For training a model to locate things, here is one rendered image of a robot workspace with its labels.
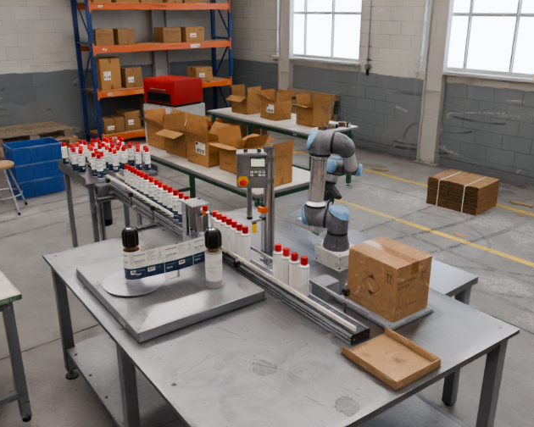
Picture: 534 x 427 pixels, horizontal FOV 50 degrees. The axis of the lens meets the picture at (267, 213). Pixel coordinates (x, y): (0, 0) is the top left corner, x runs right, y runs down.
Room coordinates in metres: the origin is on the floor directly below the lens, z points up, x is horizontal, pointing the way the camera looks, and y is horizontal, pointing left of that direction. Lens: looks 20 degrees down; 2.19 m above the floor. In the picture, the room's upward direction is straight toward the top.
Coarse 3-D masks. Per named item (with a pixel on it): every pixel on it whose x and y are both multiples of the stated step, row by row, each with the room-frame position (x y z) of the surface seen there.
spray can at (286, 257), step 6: (288, 252) 2.53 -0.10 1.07; (282, 258) 2.52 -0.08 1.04; (288, 258) 2.52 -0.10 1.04; (282, 264) 2.52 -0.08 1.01; (288, 264) 2.52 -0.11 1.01; (282, 270) 2.52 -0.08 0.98; (288, 270) 2.52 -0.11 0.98; (282, 276) 2.52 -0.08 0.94; (288, 276) 2.52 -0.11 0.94; (288, 282) 2.52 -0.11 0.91
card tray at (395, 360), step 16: (384, 336) 2.15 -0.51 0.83; (400, 336) 2.10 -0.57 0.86; (352, 352) 1.98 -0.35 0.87; (368, 352) 2.03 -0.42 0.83; (384, 352) 2.03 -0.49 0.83; (400, 352) 2.03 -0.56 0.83; (416, 352) 2.03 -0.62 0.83; (368, 368) 1.90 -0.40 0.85; (384, 368) 1.92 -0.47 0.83; (400, 368) 1.92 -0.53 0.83; (416, 368) 1.92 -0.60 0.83; (432, 368) 1.91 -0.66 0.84; (400, 384) 1.80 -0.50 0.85
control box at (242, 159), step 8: (240, 152) 2.89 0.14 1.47; (248, 152) 2.89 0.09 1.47; (256, 152) 2.89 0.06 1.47; (264, 152) 2.89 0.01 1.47; (240, 160) 2.88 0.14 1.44; (248, 160) 2.88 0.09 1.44; (240, 168) 2.88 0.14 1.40; (248, 168) 2.88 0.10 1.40; (256, 168) 2.88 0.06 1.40; (264, 168) 2.88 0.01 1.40; (240, 176) 2.88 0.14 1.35; (248, 176) 2.88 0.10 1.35; (248, 184) 2.88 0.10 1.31; (256, 184) 2.88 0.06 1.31; (264, 184) 2.88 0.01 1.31
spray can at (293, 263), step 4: (292, 252) 2.49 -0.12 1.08; (296, 252) 2.49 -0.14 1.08; (292, 256) 2.47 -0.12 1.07; (296, 256) 2.47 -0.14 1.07; (292, 260) 2.48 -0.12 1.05; (296, 260) 2.48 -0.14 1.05; (292, 264) 2.46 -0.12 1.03; (296, 264) 2.46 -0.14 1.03; (292, 268) 2.46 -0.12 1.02; (296, 268) 2.46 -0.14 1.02; (292, 272) 2.46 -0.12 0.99; (296, 272) 2.46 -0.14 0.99; (292, 276) 2.46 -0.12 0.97; (296, 276) 2.46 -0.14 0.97; (292, 280) 2.46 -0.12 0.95; (296, 280) 2.46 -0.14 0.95; (292, 284) 2.46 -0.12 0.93; (296, 284) 2.47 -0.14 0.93; (292, 288) 2.46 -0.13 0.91; (296, 288) 2.47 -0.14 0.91
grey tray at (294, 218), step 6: (300, 210) 3.37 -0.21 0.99; (288, 216) 3.29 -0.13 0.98; (294, 216) 3.34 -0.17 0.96; (300, 216) 3.37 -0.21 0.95; (288, 222) 3.29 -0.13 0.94; (294, 222) 3.25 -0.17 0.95; (300, 222) 3.21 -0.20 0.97; (306, 228) 3.17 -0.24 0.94; (312, 228) 3.13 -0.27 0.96; (318, 228) 3.10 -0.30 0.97; (324, 228) 3.13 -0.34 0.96
